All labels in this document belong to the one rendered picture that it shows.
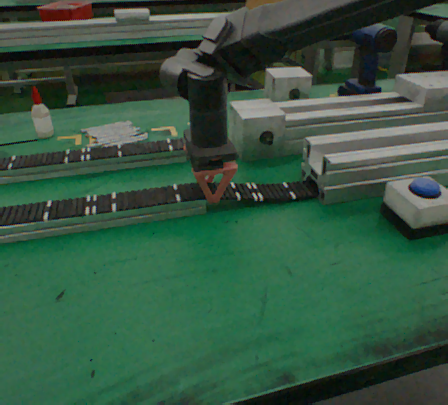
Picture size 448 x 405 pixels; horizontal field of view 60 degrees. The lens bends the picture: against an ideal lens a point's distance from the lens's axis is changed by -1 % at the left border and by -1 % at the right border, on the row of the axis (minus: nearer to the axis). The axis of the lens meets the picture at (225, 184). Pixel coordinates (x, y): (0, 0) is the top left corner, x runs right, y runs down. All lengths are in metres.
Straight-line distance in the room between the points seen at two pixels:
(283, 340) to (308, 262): 0.14
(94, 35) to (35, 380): 1.78
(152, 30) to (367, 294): 1.79
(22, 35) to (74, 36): 0.23
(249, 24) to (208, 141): 0.17
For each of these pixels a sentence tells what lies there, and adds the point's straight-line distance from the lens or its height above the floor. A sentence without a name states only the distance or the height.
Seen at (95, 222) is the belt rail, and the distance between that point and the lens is 0.64.
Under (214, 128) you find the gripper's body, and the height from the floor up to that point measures 0.93.
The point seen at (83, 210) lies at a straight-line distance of 0.64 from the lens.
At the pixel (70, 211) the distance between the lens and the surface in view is 0.64.
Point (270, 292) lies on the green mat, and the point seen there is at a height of 0.78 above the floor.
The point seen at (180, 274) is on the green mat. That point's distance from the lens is 0.54.
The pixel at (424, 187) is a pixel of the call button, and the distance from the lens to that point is 0.65.
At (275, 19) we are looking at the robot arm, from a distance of 0.53.
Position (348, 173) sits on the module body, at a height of 0.84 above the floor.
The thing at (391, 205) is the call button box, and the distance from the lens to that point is 0.67.
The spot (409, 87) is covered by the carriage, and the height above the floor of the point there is 0.89.
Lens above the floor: 1.16
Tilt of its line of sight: 31 degrees down
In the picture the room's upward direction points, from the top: straight up
